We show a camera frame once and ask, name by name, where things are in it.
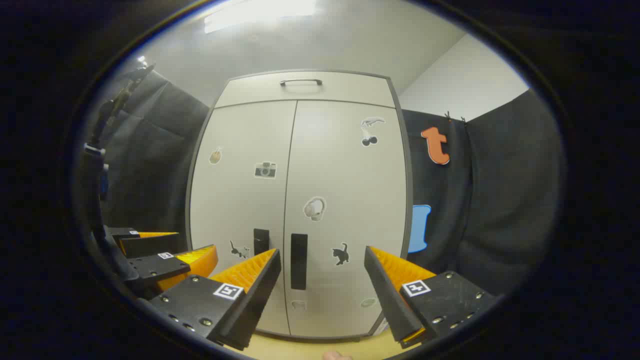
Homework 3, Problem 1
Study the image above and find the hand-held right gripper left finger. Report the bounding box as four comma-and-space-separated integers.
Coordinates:
149, 248, 282, 352

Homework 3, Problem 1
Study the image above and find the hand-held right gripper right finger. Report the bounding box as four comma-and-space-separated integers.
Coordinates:
364, 245, 497, 350

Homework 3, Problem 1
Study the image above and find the white cabinet door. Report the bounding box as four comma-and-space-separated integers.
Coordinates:
189, 100, 298, 337
283, 100, 408, 338

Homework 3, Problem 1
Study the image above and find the grey double-door shoe cabinet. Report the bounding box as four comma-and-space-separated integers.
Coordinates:
185, 68, 415, 343

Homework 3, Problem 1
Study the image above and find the white cabinet drawer front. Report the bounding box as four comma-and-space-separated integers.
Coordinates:
215, 70, 396, 109

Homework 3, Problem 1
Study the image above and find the black left door handle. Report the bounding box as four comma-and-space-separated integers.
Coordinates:
253, 228, 271, 256

